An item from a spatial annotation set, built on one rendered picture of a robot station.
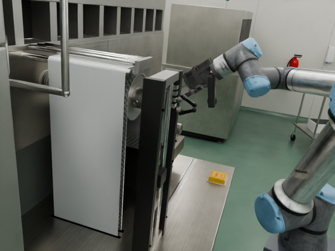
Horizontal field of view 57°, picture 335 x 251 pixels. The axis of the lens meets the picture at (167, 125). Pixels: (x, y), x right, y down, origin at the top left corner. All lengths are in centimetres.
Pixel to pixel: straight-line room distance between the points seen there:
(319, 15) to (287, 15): 46
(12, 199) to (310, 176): 76
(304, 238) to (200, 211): 36
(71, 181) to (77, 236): 17
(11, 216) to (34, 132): 91
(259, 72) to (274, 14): 457
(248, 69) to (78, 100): 53
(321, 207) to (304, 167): 22
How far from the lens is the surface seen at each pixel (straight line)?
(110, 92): 85
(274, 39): 559
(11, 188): 19
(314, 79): 101
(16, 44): 100
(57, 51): 96
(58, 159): 103
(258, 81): 101
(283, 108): 578
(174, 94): 82
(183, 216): 116
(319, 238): 113
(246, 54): 106
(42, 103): 110
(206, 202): 126
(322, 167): 84
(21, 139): 106
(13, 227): 20
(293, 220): 96
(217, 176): 140
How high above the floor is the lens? 159
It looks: 21 degrees down
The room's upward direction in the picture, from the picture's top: 6 degrees clockwise
